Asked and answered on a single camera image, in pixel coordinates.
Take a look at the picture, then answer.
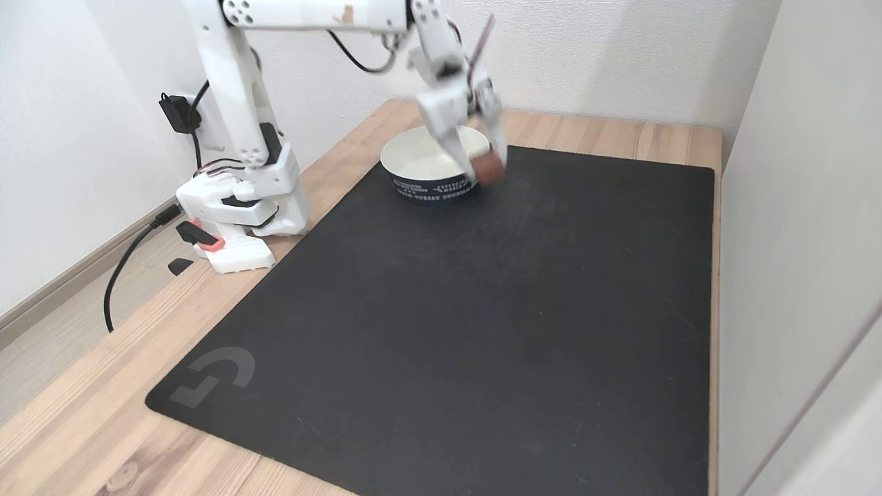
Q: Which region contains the red cube toy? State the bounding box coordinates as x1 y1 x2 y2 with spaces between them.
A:
471 152 505 185

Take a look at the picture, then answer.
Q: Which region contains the white bowl with navy band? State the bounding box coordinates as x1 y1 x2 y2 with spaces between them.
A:
380 125 491 205

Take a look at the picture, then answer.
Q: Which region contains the black desk mat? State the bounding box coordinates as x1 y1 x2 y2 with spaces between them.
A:
145 145 716 496

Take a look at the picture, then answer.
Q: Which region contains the black and orange table clamp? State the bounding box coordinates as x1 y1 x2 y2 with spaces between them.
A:
167 218 225 277

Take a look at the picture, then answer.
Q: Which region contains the white cabinet side panel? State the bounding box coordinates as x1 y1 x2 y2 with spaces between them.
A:
717 0 882 496

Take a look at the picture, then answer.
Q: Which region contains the black motor cable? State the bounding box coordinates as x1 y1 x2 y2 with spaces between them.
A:
326 29 402 74

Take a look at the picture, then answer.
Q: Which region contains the black adapter cable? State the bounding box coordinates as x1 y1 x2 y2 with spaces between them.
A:
187 81 211 172

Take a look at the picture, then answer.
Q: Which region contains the black wall power adapter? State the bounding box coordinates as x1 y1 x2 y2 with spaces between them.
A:
158 92 202 135

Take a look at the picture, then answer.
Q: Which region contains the black power cable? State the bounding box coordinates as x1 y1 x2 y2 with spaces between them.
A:
103 204 183 333

